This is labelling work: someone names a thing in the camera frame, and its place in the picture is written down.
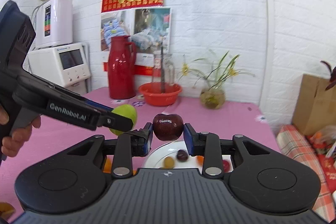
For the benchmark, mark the dark red apple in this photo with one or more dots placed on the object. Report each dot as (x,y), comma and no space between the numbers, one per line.
(168,127)

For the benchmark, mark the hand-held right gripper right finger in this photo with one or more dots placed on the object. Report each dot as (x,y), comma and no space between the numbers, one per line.
(187,138)

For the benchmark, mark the purple leaf plant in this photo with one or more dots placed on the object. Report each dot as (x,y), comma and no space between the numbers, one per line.
(329,69)

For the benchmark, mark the white appliance with screen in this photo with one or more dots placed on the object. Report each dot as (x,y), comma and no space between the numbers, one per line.
(47,66)

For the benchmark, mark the green plant with yellow flowers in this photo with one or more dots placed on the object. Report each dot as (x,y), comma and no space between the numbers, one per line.
(218,71)

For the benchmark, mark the round glass vase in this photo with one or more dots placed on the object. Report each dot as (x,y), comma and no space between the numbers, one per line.
(212,99)

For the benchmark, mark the orange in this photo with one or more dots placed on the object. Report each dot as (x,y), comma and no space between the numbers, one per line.
(107,165)
(5,209)

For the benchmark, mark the brown kiwi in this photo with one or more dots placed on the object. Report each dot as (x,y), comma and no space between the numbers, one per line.
(169,161)

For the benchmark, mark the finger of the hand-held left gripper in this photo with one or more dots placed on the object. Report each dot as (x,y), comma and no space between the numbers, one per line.
(118,121)
(99,106)

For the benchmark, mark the deep orange tangerine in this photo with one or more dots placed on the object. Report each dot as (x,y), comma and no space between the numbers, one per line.
(200,159)

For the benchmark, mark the white wall water purifier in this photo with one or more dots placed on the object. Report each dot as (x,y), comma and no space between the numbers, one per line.
(56,22)

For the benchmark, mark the person's left hand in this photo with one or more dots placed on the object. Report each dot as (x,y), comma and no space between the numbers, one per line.
(18,141)

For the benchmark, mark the red thermos jug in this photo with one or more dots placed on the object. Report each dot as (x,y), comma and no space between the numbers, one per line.
(120,74)

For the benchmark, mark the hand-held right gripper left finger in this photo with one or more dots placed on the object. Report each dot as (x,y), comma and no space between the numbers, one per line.
(149,137)

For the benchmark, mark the white wall pipe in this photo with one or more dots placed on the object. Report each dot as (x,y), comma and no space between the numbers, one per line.
(266,29)

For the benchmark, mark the bright red apple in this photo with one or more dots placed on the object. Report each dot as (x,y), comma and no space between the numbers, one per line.
(225,165)

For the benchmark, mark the red plastic basket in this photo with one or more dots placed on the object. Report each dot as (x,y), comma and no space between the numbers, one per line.
(160,98)

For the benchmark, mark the dark purple plum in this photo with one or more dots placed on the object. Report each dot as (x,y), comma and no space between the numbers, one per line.
(182,155)

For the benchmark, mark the large green apple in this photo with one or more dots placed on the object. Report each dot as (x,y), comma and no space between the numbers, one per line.
(126,112)

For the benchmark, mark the brown cardboard box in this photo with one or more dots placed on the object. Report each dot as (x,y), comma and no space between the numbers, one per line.
(315,106)

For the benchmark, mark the white oval plate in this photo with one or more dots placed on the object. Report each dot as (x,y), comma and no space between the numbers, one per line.
(157,158)

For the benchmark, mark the clear plastic bag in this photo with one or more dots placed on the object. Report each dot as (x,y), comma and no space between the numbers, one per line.
(324,138)

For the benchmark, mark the glass pitcher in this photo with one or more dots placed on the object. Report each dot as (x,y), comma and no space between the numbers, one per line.
(157,71)

